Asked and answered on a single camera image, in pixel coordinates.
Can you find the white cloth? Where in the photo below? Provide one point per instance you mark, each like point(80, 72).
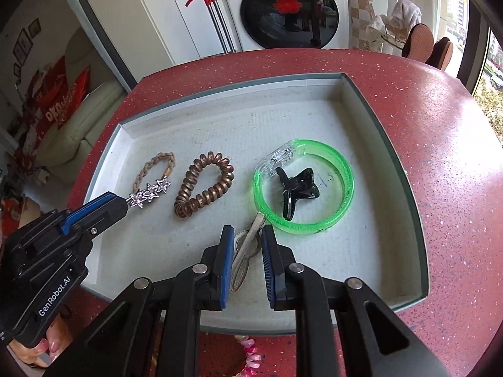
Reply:
point(406, 13)

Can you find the dark sliding door frame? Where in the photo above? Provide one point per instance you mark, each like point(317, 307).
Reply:
point(103, 35)

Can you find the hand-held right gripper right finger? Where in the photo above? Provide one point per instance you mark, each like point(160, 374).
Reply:
point(269, 267)

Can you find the white crumpled bag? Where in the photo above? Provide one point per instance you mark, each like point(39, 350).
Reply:
point(379, 33)

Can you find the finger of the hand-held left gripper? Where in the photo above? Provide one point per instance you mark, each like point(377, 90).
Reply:
point(94, 210)
point(98, 233)

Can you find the small dark picture frame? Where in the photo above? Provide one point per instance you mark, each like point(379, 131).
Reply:
point(17, 70)

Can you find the red cloth pile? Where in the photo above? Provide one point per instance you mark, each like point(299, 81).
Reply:
point(27, 137)

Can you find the apartment tower blocks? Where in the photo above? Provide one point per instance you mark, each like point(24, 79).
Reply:
point(456, 4)

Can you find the red printed cushion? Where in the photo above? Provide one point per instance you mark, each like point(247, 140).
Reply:
point(59, 102)

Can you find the black claw hair clip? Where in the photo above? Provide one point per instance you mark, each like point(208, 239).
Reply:
point(302, 188)

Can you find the cream leather sofa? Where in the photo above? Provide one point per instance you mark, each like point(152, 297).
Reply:
point(78, 133)

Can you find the white front-load washing machine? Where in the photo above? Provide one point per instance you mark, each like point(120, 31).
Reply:
point(235, 27)

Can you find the white built-in cabinet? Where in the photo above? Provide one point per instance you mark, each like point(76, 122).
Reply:
point(157, 15)

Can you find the silver star hair clip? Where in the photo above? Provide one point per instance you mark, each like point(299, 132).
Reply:
point(151, 192)

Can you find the beige bow hair clip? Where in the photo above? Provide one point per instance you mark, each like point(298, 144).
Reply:
point(251, 236)

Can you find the red picture frame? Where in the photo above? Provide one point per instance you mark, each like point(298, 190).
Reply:
point(34, 26)

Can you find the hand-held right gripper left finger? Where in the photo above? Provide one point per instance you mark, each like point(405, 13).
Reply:
point(227, 267)

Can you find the black window frame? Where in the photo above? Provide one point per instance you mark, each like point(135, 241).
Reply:
point(471, 66)

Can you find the person's left hand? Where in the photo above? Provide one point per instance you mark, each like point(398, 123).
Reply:
point(43, 355)

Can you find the grey shallow tray box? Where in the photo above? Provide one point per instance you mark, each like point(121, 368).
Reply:
point(353, 251)

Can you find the green translucent bangle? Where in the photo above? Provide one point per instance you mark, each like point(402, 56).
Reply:
point(349, 188)

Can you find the checkered paper bag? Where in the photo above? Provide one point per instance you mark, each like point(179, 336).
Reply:
point(359, 8)

